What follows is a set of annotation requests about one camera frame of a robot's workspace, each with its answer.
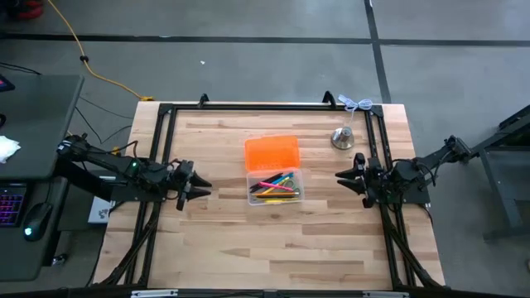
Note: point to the black desk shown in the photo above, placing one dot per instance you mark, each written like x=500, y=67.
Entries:
x=41, y=124

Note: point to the white crumpled tissue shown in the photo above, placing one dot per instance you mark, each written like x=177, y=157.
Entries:
x=8, y=149

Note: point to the backlit keyboard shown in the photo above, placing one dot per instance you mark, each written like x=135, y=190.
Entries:
x=11, y=205

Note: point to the black aluminium table frame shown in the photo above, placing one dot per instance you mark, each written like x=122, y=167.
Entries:
x=269, y=107

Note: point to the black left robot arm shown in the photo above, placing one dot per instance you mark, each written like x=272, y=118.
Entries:
x=116, y=165

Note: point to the small silver floor object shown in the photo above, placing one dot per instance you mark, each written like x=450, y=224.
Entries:
x=60, y=260

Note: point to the black computer mouse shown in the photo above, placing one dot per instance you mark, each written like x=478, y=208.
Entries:
x=37, y=221

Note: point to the yellow highlighter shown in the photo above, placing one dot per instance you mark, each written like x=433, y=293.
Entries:
x=275, y=185

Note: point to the black frame clamp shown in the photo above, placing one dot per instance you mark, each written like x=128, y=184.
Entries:
x=329, y=100
x=203, y=99

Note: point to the black device with red light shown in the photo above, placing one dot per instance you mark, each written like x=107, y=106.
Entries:
x=6, y=85

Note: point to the silver aluminium bracket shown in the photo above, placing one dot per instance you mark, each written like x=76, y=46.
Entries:
x=385, y=294
x=153, y=294

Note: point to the metal cylinder weight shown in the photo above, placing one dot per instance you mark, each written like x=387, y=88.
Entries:
x=343, y=138

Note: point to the clear box with orange lid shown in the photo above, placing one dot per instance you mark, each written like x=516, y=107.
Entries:
x=273, y=155

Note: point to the orange wooden pencil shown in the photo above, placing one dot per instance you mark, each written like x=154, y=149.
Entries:
x=277, y=194

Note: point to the blue highlighter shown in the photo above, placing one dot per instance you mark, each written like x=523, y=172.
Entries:
x=285, y=177

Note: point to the white printed box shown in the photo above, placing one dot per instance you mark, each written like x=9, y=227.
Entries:
x=99, y=211

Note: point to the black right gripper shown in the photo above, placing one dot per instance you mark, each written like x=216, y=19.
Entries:
x=370, y=178

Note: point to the black side table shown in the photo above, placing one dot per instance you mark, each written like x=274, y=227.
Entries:
x=519, y=124

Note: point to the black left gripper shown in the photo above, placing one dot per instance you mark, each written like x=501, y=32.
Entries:
x=182, y=178

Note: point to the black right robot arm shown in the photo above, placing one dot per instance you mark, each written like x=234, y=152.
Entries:
x=426, y=167

